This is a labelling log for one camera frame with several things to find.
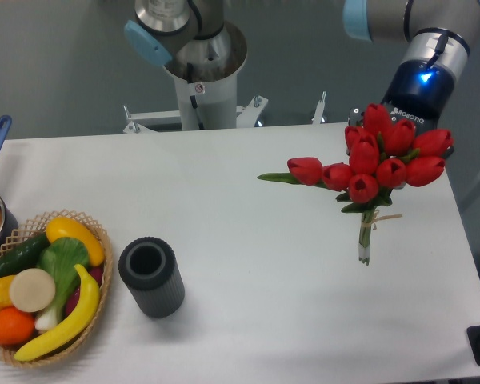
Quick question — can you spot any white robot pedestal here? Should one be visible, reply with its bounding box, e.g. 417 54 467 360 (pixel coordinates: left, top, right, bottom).
122 22 327 135

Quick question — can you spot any green bok choy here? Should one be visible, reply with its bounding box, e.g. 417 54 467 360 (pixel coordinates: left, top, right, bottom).
35 237 90 333

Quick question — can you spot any woven wicker basket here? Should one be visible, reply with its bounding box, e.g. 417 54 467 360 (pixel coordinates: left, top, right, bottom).
0 209 113 369

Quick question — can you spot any red tulip bouquet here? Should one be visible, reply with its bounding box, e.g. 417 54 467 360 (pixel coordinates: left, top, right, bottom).
259 104 454 265

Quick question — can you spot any green cucumber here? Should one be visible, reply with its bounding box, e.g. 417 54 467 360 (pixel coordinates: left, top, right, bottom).
0 233 50 278

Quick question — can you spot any dark grey ribbed vase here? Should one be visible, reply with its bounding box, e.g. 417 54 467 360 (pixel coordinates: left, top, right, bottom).
118 237 185 318

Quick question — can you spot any dark red vegetable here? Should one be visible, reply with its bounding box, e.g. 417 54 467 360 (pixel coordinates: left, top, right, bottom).
64 266 103 318

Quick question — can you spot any beige round disc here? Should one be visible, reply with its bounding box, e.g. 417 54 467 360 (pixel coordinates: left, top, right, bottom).
9 268 56 313

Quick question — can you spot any orange fruit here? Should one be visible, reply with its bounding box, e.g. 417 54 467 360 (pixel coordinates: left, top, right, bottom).
0 306 34 346

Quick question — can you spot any yellow squash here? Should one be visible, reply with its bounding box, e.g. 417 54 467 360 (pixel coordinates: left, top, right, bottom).
45 216 105 267

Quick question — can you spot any yellow banana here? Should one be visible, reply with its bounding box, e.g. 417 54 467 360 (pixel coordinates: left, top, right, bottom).
14 264 100 362

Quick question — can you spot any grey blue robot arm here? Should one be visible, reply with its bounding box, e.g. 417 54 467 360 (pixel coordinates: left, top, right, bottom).
124 1 480 136

